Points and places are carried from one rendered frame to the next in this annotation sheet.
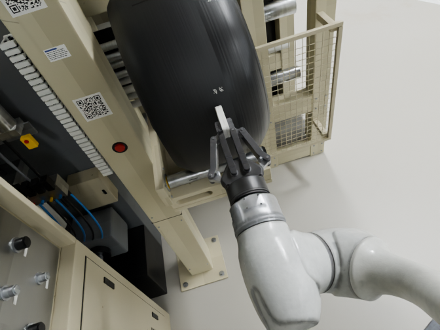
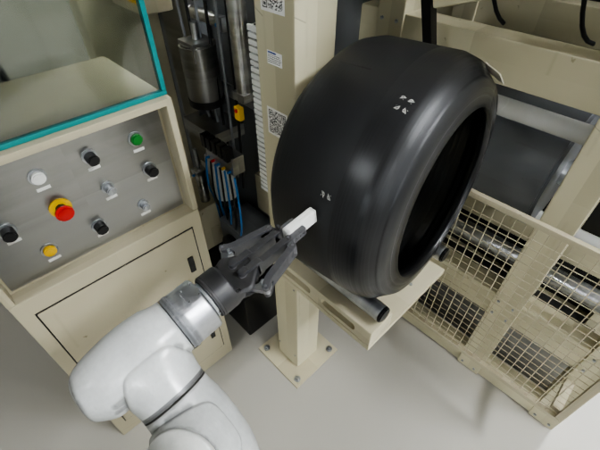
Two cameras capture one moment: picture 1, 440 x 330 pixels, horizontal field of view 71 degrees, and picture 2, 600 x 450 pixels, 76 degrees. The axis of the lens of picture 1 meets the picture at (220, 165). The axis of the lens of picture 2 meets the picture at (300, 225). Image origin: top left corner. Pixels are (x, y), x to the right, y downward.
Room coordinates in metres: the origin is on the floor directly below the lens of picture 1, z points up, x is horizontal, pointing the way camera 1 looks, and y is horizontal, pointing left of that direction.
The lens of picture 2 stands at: (0.16, -0.39, 1.70)
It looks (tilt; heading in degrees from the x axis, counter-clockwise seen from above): 44 degrees down; 46
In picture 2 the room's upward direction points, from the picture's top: straight up
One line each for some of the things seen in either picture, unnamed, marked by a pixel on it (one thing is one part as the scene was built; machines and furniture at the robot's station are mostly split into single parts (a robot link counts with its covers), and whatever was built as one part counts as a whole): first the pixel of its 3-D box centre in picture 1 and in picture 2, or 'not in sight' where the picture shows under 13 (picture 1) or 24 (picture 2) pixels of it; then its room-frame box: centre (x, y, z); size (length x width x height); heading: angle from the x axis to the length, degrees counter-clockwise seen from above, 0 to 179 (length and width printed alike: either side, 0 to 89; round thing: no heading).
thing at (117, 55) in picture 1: (128, 69); not in sight; (1.19, 0.24, 1.05); 0.20 x 0.15 x 0.30; 90
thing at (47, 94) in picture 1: (70, 116); (267, 118); (0.76, 0.36, 1.19); 0.05 x 0.04 x 0.48; 0
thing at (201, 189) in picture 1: (218, 179); (329, 288); (0.67, 0.02, 0.83); 0.36 x 0.09 x 0.06; 90
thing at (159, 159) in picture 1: (159, 154); not in sight; (0.81, 0.20, 0.90); 0.40 x 0.03 x 0.10; 0
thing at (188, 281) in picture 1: (200, 261); (297, 348); (0.79, 0.28, 0.01); 0.27 x 0.27 x 0.02; 0
